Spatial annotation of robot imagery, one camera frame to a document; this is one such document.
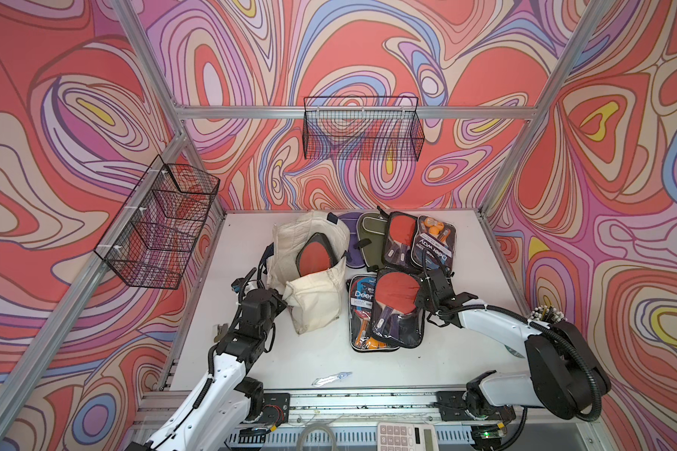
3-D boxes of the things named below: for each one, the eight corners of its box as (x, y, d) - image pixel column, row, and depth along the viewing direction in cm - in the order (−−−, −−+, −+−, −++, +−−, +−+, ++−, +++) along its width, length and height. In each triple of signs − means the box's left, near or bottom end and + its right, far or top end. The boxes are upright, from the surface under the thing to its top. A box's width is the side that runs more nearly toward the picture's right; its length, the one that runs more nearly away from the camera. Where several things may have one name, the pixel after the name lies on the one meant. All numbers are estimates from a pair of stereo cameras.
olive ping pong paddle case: (359, 268, 103) (359, 262, 100) (356, 219, 119) (356, 212, 116) (393, 268, 103) (394, 262, 100) (386, 219, 119) (387, 212, 116)
